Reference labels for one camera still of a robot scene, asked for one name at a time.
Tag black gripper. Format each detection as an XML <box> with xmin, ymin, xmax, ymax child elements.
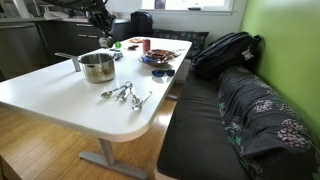
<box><xmin>87</xmin><ymin>8</ymin><xmax>117</xmax><ymax>40</ymax></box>

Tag black wallet-like object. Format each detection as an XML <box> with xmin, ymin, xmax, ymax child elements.
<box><xmin>109</xmin><ymin>48</ymin><xmax>124</xmax><ymax>61</ymax></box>

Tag orange flat snack item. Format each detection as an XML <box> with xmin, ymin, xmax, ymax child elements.
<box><xmin>128</xmin><ymin>37</ymin><xmax>144</xmax><ymax>45</ymax></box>

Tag dark drawer cabinet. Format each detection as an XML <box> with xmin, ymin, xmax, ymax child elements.
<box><xmin>35</xmin><ymin>19</ymin><xmax>132</xmax><ymax>65</ymax></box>

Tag dark blue backpack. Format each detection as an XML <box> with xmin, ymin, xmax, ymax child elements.
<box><xmin>129</xmin><ymin>10</ymin><xmax>155</xmax><ymax>38</ymax></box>

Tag red soda can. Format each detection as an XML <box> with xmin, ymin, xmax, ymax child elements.
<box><xmin>142</xmin><ymin>38</ymin><xmax>152</xmax><ymax>54</ymax></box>

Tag blue plate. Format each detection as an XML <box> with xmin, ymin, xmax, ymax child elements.
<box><xmin>138</xmin><ymin>54</ymin><xmax>172</xmax><ymax>66</ymax></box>

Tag plate with colourful items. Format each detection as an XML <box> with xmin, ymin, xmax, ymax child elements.
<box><xmin>144</xmin><ymin>48</ymin><xmax>177</xmax><ymax>63</ymax></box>

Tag picture on window sill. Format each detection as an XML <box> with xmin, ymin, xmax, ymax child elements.
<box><xmin>154</xmin><ymin>0</ymin><xmax>167</xmax><ymax>10</ymax></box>

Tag largest silver measuring spoon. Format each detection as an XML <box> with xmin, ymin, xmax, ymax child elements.
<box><xmin>100</xmin><ymin>84</ymin><xmax>127</xmax><ymax>100</ymax></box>

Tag blue sunglasses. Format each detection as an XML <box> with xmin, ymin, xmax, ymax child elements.
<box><xmin>151</xmin><ymin>68</ymin><xmax>176</xmax><ymax>78</ymax></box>

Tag dark floral pillow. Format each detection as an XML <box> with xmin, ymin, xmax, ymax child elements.
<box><xmin>151</xmin><ymin>28</ymin><xmax>210</xmax><ymax>60</ymax></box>

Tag grey dishwasher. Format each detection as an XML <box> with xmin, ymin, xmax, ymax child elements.
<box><xmin>0</xmin><ymin>21</ymin><xmax>46</xmax><ymax>80</ymax></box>

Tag white countertop appliance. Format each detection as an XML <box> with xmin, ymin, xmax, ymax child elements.
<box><xmin>0</xmin><ymin>0</ymin><xmax>32</xmax><ymax>20</ymax></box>

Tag large black backpack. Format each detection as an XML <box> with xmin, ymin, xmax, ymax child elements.
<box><xmin>189</xmin><ymin>31</ymin><xmax>264</xmax><ymax>81</ymax></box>

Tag grey table leg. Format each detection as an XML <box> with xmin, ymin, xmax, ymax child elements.
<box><xmin>78</xmin><ymin>137</ymin><xmax>149</xmax><ymax>180</ymax></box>

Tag black bench seat cushion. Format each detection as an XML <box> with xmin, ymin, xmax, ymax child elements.
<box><xmin>156</xmin><ymin>70</ymin><xmax>252</xmax><ymax>180</ymax></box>

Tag dark floral blanket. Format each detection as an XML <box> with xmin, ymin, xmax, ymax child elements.
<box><xmin>217</xmin><ymin>65</ymin><xmax>320</xmax><ymax>180</ymax></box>

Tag silver pot with handle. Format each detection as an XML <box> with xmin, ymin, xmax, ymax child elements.
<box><xmin>54</xmin><ymin>51</ymin><xmax>117</xmax><ymax>84</ymax></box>

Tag long-handled silver measuring spoon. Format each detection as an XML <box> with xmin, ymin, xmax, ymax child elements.
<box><xmin>131</xmin><ymin>90</ymin><xmax>154</xmax><ymax>112</ymax></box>

